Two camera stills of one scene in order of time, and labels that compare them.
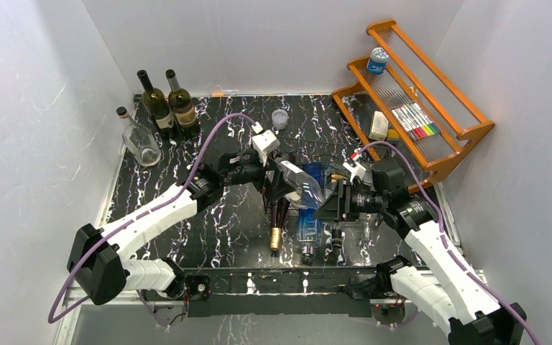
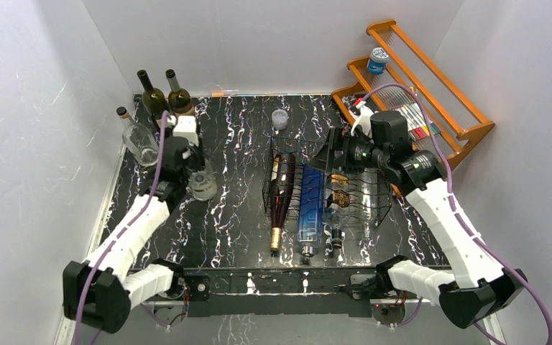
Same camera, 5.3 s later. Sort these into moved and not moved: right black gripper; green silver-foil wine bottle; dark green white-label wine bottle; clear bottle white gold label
Moved: right black gripper
Not moved: green silver-foil wine bottle; dark green white-label wine bottle; clear bottle white gold label
